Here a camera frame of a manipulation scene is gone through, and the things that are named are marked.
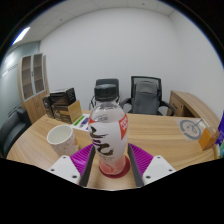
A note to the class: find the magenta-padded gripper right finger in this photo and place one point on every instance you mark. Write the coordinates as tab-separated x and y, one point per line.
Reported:
150	165

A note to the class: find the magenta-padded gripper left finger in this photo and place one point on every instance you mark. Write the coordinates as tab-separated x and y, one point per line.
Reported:
71	165

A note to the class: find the clear drink bottle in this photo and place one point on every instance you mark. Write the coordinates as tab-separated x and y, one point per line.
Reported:
108	130

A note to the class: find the white patterned cup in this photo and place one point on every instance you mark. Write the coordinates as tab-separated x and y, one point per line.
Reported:
61	140

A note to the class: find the green and purple printed leaflet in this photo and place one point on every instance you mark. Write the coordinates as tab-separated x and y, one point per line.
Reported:
81	121

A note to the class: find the tan and brown box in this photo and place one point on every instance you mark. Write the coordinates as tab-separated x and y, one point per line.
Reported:
68	113

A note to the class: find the white sheet with round print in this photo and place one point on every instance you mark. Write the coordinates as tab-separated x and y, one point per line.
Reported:
190	129

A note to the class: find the orange box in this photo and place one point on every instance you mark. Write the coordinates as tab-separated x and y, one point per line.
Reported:
207	139

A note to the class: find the small dark brown box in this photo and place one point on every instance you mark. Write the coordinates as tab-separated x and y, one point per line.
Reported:
47	106

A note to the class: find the grey mesh office chair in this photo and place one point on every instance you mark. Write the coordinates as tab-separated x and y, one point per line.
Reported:
145	96

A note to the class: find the black box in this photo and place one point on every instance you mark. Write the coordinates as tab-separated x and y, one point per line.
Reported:
63	96

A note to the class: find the black sofa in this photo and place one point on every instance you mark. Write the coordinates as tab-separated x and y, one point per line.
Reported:
11	128

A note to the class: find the wooden side desk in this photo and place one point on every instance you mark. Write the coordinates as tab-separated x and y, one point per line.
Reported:
193	105

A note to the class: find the purple box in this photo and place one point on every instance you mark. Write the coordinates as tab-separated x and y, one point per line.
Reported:
220	133

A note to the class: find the wooden cabinet with glass doors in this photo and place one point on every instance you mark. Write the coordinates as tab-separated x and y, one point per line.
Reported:
33	86

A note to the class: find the black office chair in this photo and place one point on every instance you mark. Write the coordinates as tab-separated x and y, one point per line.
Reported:
106	81

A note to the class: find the ceiling light panel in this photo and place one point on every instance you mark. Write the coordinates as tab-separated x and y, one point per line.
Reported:
21	36

